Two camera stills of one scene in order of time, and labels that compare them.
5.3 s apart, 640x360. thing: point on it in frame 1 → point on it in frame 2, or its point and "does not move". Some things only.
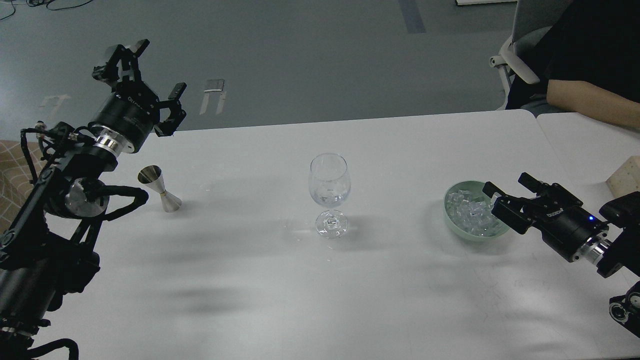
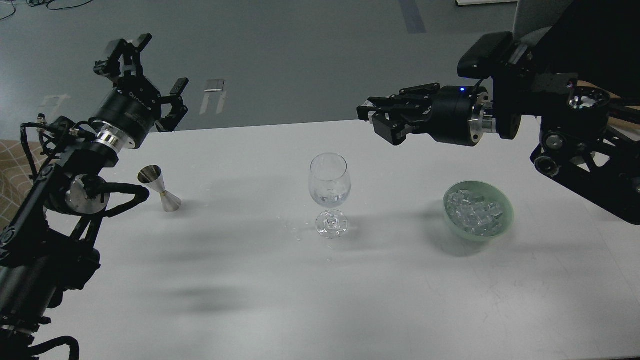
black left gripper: x=127 y=117 does not move
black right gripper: x=566 y=227 → x=458 y=115
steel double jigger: x=152 y=176 does not move
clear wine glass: x=330 y=184 does not move
